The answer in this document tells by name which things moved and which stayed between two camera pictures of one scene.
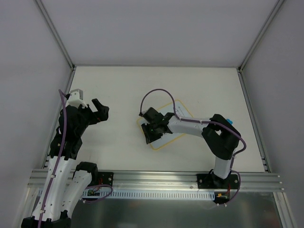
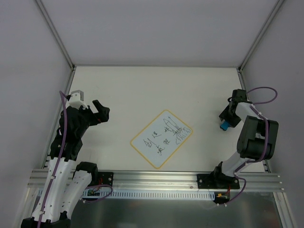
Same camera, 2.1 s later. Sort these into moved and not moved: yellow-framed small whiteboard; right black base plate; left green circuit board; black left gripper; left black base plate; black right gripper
Moved: black right gripper; yellow-framed small whiteboard
Not moved: black left gripper; left black base plate; left green circuit board; right black base plate
